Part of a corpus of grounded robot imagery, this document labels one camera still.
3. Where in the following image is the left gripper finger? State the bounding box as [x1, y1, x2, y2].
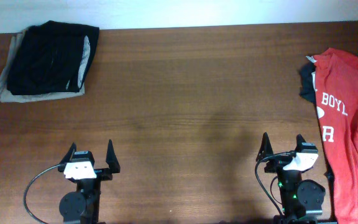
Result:
[60, 143, 76, 165]
[106, 139, 121, 174]

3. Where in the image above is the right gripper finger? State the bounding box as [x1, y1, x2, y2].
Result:
[295, 134, 306, 151]
[256, 132, 273, 162]

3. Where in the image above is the red printed t-shirt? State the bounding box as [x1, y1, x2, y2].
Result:
[313, 48, 358, 223]

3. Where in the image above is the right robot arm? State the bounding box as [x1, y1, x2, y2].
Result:
[254, 133, 326, 223]

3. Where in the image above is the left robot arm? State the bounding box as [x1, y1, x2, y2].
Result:
[58, 140, 121, 224]

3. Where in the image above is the dark navy garment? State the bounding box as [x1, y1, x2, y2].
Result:
[298, 62, 316, 104]

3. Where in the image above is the folded beige garment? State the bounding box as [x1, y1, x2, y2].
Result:
[0, 30, 85, 103]

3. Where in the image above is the folded black garment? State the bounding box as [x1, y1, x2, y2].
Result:
[7, 21, 99, 95]

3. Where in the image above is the left black cable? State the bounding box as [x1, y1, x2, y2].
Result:
[22, 164, 65, 224]

